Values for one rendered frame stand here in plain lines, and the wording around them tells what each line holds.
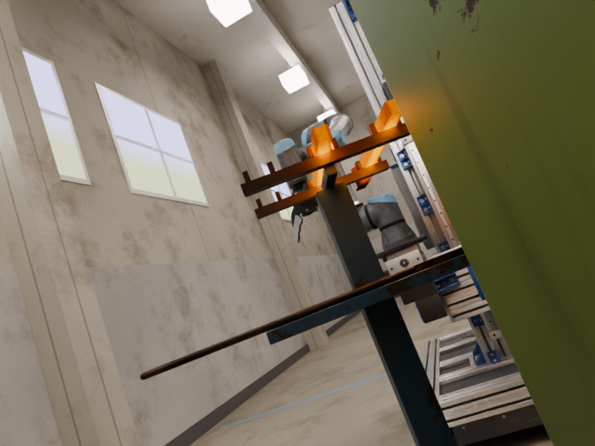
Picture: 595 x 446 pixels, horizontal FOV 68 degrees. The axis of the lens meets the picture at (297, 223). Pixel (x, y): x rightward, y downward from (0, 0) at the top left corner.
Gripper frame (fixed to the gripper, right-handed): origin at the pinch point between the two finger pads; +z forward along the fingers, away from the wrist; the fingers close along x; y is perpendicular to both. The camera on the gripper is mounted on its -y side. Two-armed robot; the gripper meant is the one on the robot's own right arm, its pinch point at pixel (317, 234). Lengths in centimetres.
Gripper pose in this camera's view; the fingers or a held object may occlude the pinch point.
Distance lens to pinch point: 146.5
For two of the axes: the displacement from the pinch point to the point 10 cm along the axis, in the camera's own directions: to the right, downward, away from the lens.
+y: 3.1, 0.6, 9.5
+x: -8.8, 4.0, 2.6
